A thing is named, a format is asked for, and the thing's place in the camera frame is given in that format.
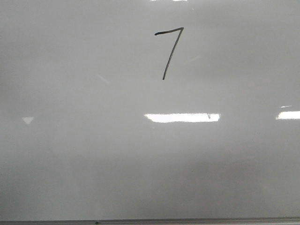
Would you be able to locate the white whiteboard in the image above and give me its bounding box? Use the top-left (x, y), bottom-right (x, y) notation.
top-left (0, 0), bottom-right (300, 220)

